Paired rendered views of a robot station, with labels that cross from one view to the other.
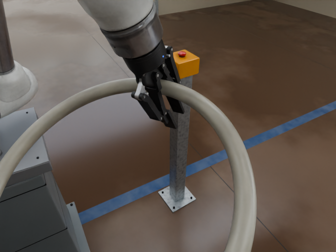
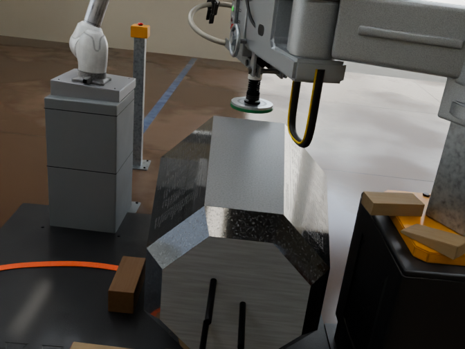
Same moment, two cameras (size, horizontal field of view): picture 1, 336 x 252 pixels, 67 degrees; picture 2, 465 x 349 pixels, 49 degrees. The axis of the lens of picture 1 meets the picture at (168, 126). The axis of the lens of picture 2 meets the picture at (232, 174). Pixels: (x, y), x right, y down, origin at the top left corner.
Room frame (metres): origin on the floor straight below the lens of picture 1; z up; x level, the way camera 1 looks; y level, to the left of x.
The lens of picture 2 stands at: (-1.45, 2.78, 1.58)
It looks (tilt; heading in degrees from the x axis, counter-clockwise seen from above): 23 degrees down; 300
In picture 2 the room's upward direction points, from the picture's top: 6 degrees clockwise
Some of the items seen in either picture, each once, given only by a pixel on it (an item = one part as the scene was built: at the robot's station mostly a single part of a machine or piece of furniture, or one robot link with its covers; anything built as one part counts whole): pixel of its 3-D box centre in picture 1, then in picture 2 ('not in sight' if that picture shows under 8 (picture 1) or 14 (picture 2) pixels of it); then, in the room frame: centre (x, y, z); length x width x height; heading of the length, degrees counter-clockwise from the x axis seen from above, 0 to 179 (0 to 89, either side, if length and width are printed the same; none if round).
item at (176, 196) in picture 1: (178, 141); (138, 98); (1.12, -0.06, 0.54); 0.20 x 0.20 x 1.09; 33
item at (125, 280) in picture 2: not in sight; (127, 283); (-0.01, 1.22, 0.07); 0.30 x 0.12 x 0.12; 121
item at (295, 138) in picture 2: not in sight; (303, 104); (-0.69, 1.02, 1.10); 0.23 x 0.03 x 0.32; 136
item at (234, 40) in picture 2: not in sight; (241, 41); (-0.22, 0.73, 1.24); 0.15 x 0.10 x 0.15; 136
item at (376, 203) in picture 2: not in sight; (391, 203); (-1.09, 0.98, 0.81); 0.20 x 0.10 x 0.05; 41
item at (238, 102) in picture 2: not in sight; (252, 103); (-0.22, 0.56, 0.92); 0.21 x 0.21 x 0.01
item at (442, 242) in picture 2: not in sight; (435, 235); (-1.28, 1.13, 0.80); 0.20 x 0.10 x 0.05; 162
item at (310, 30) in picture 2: not in sight; (316, 27); (-0.69, 1.02, 1.39); 0.19 x 0.19 x 0.20
